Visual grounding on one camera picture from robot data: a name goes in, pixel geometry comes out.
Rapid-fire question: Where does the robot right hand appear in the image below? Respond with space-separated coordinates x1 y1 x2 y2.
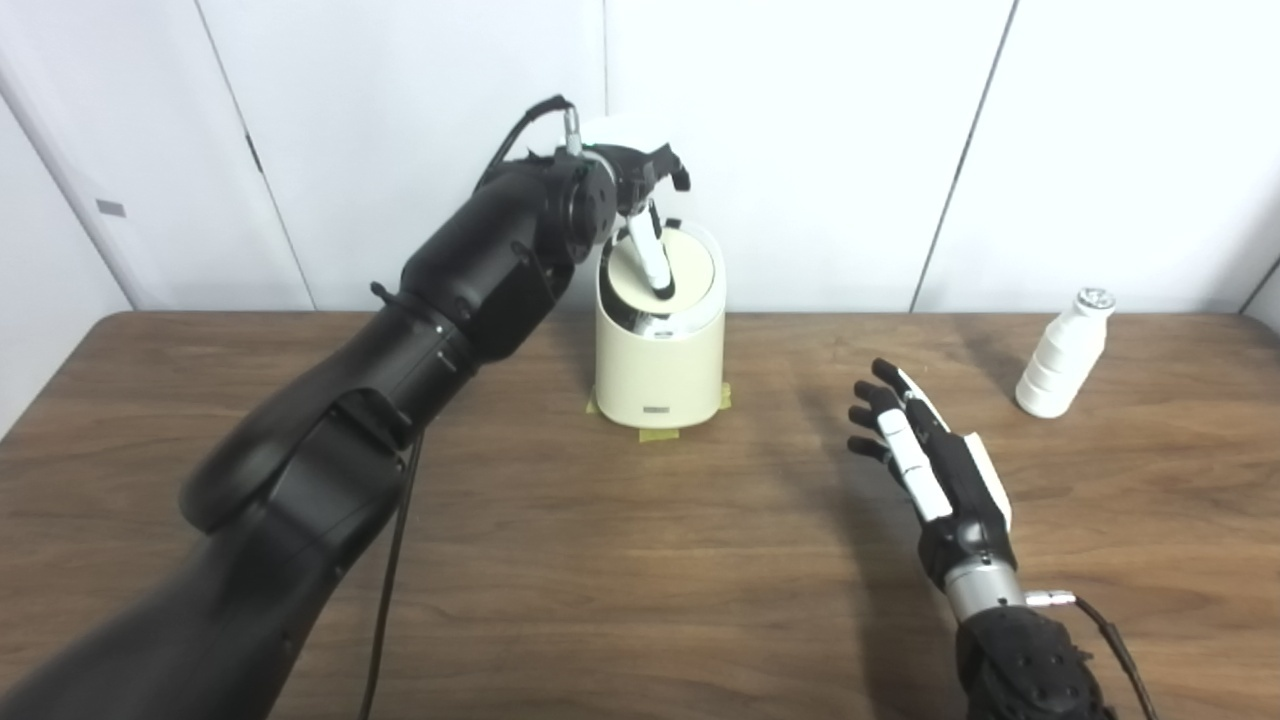
847 358 1013 591

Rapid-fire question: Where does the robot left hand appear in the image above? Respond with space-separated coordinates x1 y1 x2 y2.
580 118 691 301

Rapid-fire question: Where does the round cream bin lid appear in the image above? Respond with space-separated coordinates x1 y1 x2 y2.
608 228 716 316

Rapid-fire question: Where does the small white plastic bottle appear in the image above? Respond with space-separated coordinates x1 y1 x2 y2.
1015 288 1116 419

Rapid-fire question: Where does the cream-colored bin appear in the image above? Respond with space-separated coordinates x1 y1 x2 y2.
593 222 727 431

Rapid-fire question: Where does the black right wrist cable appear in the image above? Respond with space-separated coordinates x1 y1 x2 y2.
1025 590 1161 720

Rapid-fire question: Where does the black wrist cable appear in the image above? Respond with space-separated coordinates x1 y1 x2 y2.
1025 590 1161 720
358 95 583 720

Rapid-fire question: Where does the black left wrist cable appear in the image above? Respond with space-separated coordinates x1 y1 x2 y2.
358 95 583 720

